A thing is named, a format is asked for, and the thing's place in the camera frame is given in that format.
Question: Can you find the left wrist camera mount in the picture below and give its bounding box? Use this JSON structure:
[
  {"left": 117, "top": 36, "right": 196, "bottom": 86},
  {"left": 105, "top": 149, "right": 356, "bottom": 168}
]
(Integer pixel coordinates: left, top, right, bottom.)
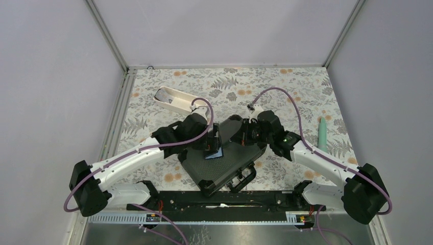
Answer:
[{"left": 190, "top": 104, "right": 210, "bottom": 118}]

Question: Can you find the mint green tube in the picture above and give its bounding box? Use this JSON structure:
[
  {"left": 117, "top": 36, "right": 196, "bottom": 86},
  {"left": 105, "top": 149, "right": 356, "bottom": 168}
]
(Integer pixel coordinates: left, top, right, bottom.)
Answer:
[{"left": 318, "top": 117, "right": 328, "bottom": 152}]

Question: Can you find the floral tablecloth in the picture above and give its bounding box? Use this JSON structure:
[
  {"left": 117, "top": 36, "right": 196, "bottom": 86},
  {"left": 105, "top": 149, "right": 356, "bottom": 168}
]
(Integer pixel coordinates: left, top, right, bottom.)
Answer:
[{"left": 115, "top": 67, "right": 358, "bottom": 190}]

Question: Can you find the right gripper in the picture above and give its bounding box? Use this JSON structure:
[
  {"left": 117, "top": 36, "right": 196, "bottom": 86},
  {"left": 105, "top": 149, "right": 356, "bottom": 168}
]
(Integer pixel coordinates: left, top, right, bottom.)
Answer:
[{"left": 231, "top": 118, "right": 273, "bottom": 146}]

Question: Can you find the white plastic tray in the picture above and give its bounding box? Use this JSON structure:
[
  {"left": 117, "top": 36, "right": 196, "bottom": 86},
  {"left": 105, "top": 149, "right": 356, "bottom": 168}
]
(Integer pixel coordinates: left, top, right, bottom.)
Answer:
[{"left": 153, "top": 86, "right": 210, "bottom": 120}]

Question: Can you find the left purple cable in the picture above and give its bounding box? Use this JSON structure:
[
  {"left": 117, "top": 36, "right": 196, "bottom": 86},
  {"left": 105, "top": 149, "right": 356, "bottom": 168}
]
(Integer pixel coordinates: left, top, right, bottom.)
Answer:
[{"left": 63, "top": 97, "right": 214, "bottom": 213}]

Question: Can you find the dark grey hard case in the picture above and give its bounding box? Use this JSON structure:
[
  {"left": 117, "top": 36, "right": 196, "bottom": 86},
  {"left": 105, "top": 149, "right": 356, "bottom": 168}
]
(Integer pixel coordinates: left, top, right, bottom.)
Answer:
[{"left": 178, "top": 115, "right": 267, "bottom": 197}]

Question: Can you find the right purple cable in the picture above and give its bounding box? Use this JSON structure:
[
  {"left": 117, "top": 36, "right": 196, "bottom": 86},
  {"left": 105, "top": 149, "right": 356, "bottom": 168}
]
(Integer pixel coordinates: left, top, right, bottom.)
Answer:
[{"left": 248, "top": 87, "right": 394, "bottom": 216}]

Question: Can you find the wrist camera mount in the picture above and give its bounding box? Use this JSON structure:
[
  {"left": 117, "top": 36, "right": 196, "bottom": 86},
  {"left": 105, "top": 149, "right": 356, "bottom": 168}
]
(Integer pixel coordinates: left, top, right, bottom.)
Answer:
[
  {"left": 247, "top": 104, "right": 264, "bottom": 123},
  {"left": 190, "top": 104, "right": 210, "bottom": 118}
]

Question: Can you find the purple cable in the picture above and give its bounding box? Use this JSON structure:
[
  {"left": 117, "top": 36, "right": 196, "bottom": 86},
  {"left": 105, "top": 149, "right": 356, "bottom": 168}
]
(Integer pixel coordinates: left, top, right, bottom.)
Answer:
[
  {"left": 63, "top": 97, "right": 214, "bottom": 213},
  {"left": 248, "top": 87, "right": 394, "bottom": 216}
]

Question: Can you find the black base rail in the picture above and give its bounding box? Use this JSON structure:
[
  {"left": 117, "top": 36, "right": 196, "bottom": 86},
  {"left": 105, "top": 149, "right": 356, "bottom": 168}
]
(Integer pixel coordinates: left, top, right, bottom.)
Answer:
[{"left": 127, "top": 191, "right": 319, "bottom": 223}]

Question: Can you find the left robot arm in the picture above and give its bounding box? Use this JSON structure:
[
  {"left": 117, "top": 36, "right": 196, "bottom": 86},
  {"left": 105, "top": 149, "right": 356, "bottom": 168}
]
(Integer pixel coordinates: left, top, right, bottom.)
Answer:
[{"left": 63, "top": 113, "right": 221, "bottom": 217}]

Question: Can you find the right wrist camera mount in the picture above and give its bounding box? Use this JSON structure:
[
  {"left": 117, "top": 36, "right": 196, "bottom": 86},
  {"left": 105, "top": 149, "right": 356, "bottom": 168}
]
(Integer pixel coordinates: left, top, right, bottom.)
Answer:
[{"left": 247, "top": 104, "right": 264, "bottom": 123}]

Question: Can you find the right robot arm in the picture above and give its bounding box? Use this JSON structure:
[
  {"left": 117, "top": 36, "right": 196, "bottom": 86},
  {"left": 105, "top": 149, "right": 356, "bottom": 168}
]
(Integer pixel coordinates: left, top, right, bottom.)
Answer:
[{"left": 231, "top": 111, "right": 390, "bottom": 225}]

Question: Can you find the credit card in tray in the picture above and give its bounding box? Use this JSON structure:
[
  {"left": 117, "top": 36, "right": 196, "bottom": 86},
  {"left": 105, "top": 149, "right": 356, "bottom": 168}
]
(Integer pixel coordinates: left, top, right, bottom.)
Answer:
[{"left": 158, "top": 90, "right": 174, "bottom": 104}]

